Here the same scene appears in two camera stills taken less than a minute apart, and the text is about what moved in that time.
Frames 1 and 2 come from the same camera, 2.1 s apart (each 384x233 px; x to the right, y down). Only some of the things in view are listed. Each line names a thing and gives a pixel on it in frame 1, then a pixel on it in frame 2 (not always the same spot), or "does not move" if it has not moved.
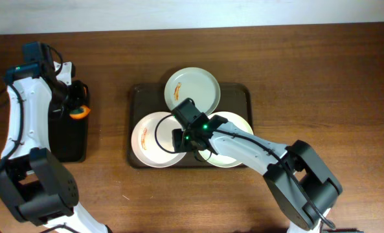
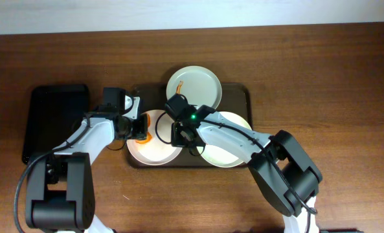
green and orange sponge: (79, 113) to (149, 136)
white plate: (152, 140) does not move
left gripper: (74, 105) to (140, 128)
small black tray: (68, 137) does not move
